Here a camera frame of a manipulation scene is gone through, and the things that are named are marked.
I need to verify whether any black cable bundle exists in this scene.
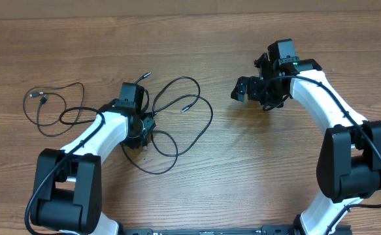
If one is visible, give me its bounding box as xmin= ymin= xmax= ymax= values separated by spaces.
xmin=120 ymin=72 xmax=214 ymax=176

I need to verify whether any separated thin black cable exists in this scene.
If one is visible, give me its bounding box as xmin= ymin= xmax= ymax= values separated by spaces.
xmin=22 ymin=82 xmax=86 ymax=138

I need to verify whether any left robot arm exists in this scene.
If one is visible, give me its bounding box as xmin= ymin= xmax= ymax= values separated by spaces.
xmin=24 ymin=82 xmax=154 ymax=234

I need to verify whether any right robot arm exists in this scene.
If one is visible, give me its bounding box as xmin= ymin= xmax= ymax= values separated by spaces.
xmin=230 ymin=39 xmax=381 ymax=234

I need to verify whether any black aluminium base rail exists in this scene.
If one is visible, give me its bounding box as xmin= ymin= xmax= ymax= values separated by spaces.
xmin=121 ymin=224 xmax=353 ymax=235

